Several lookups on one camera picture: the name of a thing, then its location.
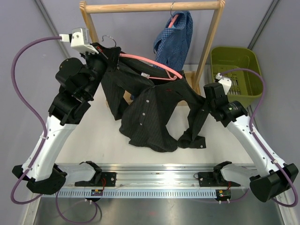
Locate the aluminium mounting rail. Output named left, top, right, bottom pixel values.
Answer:
left=98, top=163, right=216, bottom=189

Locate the slotted grey cable duct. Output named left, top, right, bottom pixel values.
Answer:
left=58, top=189, right=217, bottom=199

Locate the black pinstriped shirt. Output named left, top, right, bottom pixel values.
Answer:
left=100, top=46, right=211, bottom=153

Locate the green plastic basket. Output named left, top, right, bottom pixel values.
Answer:
left=210, top=46, right=263, bottom=98

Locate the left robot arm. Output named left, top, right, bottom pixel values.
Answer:
left=12, top=43, right=121, bottom=195

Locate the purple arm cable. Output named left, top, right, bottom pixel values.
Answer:
left=10, top=36, right=104, bottom=223
left=220, top=68, right=300, bottom=207

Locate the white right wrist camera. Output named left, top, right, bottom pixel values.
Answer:
left=215, top=73, right=232, bottom=95

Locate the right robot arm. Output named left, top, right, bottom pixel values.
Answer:
left=204, top=82, right=299, bottom=203

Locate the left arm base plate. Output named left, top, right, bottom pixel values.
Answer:
left=75, top=172, right=117, bottom=187

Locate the blue checkered shirt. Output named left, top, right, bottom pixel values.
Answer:
left=153, top=11, right=193, bottom=71

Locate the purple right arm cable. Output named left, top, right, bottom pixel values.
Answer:
left=220, top=68, right=300, bottom=207

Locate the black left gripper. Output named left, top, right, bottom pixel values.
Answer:
left=78, top=42, right=120, bottom=99

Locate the wooden clothes rack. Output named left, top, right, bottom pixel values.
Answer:
left=79, top=0, right=225, bottom=94

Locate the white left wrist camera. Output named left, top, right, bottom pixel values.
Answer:
left=59, top=28, right=99, bottom=54

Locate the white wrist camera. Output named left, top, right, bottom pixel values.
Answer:
left=215, top=73, right=232, bottom=95
left=59, top=28, right=99, bottom=54

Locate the pink hanger of blue shirt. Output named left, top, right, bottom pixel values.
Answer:
left=168, top=1, right=179, bottom=28

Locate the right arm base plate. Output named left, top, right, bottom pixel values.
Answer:
left=197, top=172, right=241, bottom=187

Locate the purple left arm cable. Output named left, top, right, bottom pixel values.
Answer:
left=10, top=36, right=104, bottom=223

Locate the pink hanger of black shirt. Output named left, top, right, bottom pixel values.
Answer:
left=92, top=50, right=185, bottom=90

